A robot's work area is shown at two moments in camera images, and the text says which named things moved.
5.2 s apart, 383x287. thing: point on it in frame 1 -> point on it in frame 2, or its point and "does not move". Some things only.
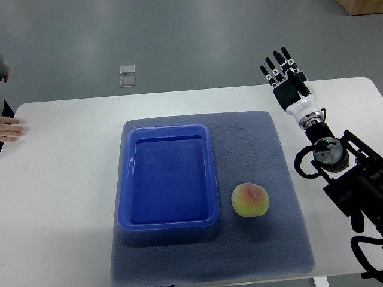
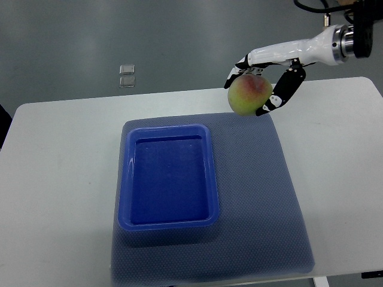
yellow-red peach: [250, 200] -> [248, 93]
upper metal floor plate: [127, 69] does not move
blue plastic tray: [168, 179] does not move
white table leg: [321, 281] does not move
